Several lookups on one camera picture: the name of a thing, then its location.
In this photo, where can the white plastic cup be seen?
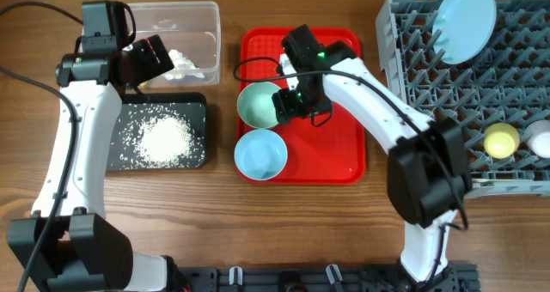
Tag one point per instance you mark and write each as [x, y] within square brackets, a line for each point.
[537, 138]

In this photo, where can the clear plastic bin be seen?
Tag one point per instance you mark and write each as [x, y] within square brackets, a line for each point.
[192, 28]

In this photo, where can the mint green bowl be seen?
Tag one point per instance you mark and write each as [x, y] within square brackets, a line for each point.
[255, 106]

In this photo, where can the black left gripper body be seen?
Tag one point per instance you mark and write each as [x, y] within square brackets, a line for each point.
[155, 58]

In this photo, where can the light blue bowl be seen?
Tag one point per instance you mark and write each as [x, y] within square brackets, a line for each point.
[260, 155]

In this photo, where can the pile of white rice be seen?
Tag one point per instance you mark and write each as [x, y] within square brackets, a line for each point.
[163, 141]

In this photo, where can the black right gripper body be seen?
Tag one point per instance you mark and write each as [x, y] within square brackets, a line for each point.
[301, 103]

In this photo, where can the yellow plastic cup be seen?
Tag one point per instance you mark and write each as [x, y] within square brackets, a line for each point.
[501, 140]

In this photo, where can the white napkin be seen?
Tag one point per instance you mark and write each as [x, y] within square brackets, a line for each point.
[183, 67]

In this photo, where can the red serving tray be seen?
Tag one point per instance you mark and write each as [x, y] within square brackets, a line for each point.
[329, 155]

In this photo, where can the red snack wrapper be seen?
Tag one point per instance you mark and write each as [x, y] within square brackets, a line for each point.
[152, 49]

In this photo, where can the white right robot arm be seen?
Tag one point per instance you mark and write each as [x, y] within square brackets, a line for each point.
[428, 173]

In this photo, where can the black plastic tray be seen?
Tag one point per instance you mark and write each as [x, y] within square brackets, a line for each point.
[199, 107]

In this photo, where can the grey dishwasher rack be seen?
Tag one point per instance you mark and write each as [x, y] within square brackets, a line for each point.
[507, 82]

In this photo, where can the light blue plate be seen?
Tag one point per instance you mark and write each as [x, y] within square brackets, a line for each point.
[462, 28]

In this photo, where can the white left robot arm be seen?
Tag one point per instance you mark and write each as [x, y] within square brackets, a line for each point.
[67, 244]

